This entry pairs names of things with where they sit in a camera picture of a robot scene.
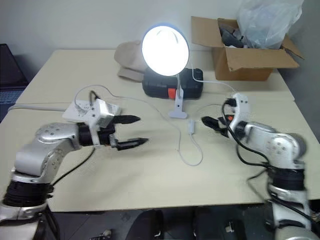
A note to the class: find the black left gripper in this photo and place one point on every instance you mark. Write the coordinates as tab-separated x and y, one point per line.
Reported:
104	136

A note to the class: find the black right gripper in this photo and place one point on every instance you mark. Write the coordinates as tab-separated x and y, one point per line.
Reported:
226	126

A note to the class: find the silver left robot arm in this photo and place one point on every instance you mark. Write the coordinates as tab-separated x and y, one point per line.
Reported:
47	140

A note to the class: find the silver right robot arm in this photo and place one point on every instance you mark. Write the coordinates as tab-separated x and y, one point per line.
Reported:
280	152

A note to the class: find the white clip desk lamp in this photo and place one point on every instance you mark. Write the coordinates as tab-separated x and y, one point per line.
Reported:
165	50

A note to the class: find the black tool case red latch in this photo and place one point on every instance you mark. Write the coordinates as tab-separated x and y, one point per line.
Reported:
160	86

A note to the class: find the white power strip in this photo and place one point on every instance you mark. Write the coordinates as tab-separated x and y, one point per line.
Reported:
77	110

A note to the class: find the brown cardboard box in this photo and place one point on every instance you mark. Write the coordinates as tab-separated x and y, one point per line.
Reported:
245	65

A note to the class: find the beige cloth hat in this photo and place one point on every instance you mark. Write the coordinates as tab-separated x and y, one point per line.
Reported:
127	60

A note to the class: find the dark items in cardboard box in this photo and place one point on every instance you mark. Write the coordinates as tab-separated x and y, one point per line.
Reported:
228	33

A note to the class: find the dark rounded shape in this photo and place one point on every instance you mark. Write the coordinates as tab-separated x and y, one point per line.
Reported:
146	225

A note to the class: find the clear plastic bag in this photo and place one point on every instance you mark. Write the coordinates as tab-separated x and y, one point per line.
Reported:
267	22

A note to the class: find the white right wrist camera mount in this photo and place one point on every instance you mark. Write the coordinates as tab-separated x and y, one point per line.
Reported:
242	105

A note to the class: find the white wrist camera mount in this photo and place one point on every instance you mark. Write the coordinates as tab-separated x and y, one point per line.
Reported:
100	112
242	105

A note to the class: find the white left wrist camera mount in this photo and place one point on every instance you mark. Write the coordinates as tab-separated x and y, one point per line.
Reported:
100	112

